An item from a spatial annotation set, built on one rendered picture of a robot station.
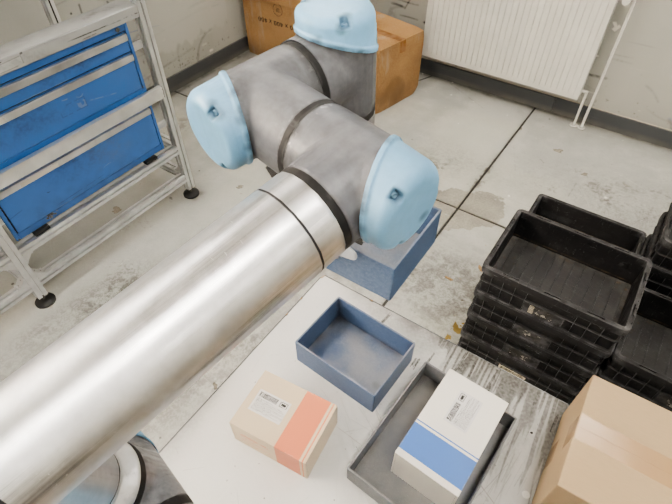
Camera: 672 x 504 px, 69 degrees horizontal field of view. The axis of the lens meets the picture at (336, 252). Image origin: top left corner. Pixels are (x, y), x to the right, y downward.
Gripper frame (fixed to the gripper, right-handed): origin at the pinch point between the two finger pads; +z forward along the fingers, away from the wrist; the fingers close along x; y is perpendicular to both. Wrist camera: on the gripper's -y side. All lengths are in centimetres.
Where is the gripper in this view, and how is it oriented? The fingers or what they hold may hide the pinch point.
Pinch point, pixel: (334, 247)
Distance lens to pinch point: 71.7
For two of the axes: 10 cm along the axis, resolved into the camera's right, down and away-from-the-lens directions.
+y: 8.1, 4.3, -4.0
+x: 5.8, -6.4, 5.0
